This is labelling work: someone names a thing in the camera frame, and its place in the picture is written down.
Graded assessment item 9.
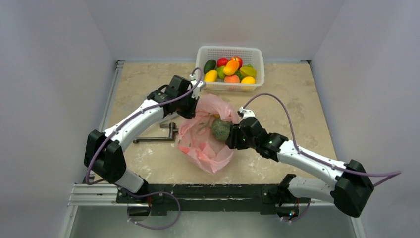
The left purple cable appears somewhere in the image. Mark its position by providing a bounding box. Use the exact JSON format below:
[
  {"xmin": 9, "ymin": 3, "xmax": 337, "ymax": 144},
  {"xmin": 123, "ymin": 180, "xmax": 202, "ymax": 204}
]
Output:
[{"xmin": 85, "ymin": 67, "xmax": 204, "ymax": 185}]

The fake peach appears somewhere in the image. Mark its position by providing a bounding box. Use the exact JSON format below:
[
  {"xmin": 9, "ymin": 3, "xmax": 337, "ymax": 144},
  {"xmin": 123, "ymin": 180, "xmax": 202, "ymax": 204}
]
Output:
[{"xmin": 224, "ymin": 75, "xmax": 240, "ymax": 83}]

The orange fake mango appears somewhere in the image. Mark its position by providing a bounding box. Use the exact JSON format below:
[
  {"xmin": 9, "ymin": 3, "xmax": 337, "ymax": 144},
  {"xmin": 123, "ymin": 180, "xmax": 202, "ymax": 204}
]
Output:
[{"xmin": 223, "ymin": 60, "xmax": 239, "ymax": 76}]

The black L-shaped metal tool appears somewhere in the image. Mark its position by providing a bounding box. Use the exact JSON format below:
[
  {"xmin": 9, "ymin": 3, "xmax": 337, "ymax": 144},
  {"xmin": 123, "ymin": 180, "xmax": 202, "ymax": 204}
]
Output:
[{"xmin": 133, "ymin": 122, "xmax": 178, "ymax": 144}]

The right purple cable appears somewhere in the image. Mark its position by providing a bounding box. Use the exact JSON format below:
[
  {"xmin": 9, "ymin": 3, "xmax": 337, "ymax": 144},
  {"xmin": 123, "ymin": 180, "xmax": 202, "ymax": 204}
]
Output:
[{"xmin": 242, "ymin": 93, "xmax": 402, "ymax": 188}]

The white perforated plastic basket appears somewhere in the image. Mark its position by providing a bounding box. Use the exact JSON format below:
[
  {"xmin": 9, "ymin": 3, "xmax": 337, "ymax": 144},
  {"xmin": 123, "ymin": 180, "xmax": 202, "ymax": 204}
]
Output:
[{"xmin": 196, "ymin": 46, "xmax": 265, "ymax": 92}]

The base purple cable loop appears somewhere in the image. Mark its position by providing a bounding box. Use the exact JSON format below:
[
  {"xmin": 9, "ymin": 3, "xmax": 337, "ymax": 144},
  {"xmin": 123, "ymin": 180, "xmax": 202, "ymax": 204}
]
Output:
[{"xmin": 118, "ymin": 187, "xmax": 182, "ymax": 231}]

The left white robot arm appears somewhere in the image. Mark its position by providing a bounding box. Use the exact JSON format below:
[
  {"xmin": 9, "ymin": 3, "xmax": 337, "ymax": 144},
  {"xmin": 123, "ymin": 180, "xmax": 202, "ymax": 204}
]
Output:
[{"xmin": 84, "ymin": 75, "xmax": 206, "ymax": 203}]

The green yellow fake starfruit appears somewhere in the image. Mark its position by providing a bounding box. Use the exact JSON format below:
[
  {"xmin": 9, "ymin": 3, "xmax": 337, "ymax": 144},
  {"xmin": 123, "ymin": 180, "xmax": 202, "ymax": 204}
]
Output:
[{"xmin": 240, "ymin": 66, "xmax": 257, "ymax": 77}]

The red fake apple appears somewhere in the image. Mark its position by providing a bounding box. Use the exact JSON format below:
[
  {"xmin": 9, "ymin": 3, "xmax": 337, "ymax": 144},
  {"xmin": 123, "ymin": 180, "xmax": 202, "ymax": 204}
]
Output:
[{"xmin": 230, "ymin": 56, "xmax": 243, "ymax": 68}]

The dark green fake avocado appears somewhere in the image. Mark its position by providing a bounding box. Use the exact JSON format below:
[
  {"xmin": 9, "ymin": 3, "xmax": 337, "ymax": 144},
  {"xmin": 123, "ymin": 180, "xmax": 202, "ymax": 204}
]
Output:
[{"xmin": 203, "ymin": 59, "xmax": 216, "ymax": 74}]

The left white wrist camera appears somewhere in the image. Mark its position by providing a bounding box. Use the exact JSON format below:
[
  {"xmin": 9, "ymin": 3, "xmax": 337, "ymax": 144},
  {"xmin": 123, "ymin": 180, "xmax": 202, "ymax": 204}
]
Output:
[{"xmin": 189, "ymin": 74, "xmax": 206, "ymax": 99}]

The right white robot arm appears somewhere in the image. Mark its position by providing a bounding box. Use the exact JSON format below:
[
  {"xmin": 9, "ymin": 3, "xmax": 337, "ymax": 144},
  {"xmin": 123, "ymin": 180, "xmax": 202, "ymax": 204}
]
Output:
[{"xmin": 225, "ymin": 117, "xmax": 374, "ymax": 218}]

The yellow orange fake fruit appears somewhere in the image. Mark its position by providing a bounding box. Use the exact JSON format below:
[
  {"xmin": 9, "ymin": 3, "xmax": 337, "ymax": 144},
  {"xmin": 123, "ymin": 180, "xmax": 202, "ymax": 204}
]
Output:
[{"xmin": 241, "ymin": 76, "xmax": 256, "ymax": 84}]

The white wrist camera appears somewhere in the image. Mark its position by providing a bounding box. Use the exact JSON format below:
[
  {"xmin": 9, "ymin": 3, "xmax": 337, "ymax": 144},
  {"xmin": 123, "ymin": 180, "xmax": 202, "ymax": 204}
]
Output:
[
  {"xmin": 189, "ymin": 74, "xmax": 206, "ymax": 99},
  {"xmin": 237, "ymin": 107, "xmax": 255, "ymax": 121}
]

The pink printed plastic bag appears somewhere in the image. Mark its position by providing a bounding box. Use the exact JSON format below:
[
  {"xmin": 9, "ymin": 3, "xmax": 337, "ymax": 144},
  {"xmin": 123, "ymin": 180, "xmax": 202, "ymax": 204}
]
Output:
[{"xmin": 176, "ymin": 94, "xmax": 240, "ymax": 174}]

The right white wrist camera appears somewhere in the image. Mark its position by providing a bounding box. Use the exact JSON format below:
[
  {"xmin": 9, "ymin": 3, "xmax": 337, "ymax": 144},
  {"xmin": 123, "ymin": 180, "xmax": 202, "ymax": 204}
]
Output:
[{"xmin": 237, "ymin": 107, "xmax": 255, "ymax": 121}]

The small red fake fruit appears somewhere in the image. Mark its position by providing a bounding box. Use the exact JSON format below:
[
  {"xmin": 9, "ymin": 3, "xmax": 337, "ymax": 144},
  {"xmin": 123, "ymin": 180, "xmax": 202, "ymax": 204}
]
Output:
[{"xmin": 216, "ymin": 58, "xmax": 229, "ymax": 68}]

